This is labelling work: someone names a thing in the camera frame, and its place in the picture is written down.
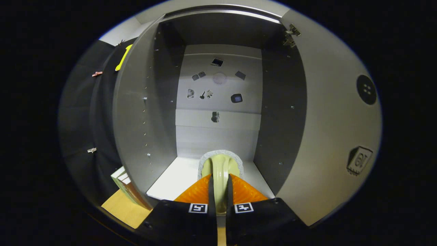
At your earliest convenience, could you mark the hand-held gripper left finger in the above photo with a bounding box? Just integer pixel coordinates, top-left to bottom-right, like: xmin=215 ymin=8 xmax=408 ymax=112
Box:
xmin=135 ymin=174 xmax=219 ymax=246

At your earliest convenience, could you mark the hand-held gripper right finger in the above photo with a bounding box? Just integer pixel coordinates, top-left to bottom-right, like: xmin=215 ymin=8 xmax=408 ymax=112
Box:
xmin=225 ymin=174 xmax=309 ymax=246

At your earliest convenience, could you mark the pale green cup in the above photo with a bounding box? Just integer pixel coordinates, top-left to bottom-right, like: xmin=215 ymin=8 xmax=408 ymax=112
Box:
xmin=197 ymin=150 xmax=244 ymax=216

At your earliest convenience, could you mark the brown book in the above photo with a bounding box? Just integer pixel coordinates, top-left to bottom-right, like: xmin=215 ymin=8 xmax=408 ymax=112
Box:
xmin=126 ymin=181 xmax=153 ymax=210

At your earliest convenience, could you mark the light green book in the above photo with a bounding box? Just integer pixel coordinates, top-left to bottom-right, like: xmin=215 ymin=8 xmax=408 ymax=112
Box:
xmin=111 ymin=166 xmax=137 ymax=202

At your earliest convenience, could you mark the grey cabinet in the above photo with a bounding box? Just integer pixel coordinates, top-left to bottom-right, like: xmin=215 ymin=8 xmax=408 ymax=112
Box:
xmin=113 ymin=4 xmax=308 ymax=209

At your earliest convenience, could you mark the black backdrop cloth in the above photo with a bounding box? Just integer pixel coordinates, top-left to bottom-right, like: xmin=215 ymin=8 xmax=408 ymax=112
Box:
xmin=58 ymin=38 xmax=137 ymax=205

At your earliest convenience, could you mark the metal door hinge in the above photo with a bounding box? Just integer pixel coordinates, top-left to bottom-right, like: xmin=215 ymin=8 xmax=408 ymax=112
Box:
xmin=282 ymin=23 xmax=302 ymax=48

